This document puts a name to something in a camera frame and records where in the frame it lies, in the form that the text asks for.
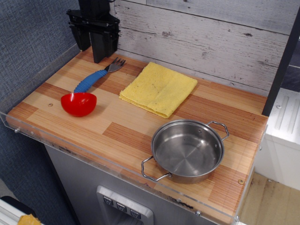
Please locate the clear acrylic table guard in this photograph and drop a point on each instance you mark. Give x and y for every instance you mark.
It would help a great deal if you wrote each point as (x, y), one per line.
(116, 138)

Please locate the grey toy fridge cabinet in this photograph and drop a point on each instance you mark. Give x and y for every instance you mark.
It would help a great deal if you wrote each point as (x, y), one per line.
(103, 196)

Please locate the red plastic bowl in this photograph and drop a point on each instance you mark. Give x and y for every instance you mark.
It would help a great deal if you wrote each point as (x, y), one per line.
(78, 104)

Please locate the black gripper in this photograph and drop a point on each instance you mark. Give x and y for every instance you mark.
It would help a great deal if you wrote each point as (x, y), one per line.
(94, 16)

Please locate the white toy sink unit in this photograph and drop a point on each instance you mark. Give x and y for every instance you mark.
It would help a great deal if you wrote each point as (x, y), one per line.
(278, 157)

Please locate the yellow towel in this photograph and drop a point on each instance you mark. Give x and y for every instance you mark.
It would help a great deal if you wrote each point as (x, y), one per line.
(158, 90)

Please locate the black vertical post right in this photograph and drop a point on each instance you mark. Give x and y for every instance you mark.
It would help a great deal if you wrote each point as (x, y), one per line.
(283, 66)

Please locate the stainless steel pot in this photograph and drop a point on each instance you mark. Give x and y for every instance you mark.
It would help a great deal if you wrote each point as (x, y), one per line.
(188, 150)

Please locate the blue handled metal spork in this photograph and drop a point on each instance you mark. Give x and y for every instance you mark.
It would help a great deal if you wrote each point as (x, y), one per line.
(90, 80)

